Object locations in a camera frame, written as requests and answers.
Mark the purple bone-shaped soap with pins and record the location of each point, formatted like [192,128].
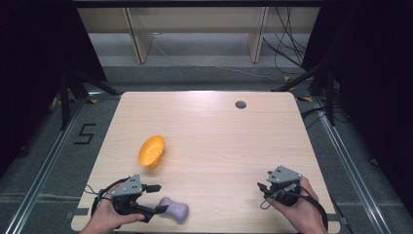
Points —
[174,209]

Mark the person's right hand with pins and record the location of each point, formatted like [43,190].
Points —
[300,214]

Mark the aluminium floor rail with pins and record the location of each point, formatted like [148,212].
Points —
[352,172]
[42,172]

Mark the orange plastic bowl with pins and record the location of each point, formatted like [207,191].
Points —
[151,152]

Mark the grey round table grommet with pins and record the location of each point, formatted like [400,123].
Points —
[240,105]

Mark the light wooden desk frame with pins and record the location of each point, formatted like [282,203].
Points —
[139,39]

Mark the black metal stand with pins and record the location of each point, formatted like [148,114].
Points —
[329,97]
[65,100]

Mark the person's left hand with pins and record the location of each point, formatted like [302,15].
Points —
[105,213]

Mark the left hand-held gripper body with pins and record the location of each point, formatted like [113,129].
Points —
[127,189]

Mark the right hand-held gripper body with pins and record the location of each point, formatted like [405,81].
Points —
[284,182]

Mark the black curtain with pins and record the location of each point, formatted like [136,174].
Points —
[376,81]
[29,65]

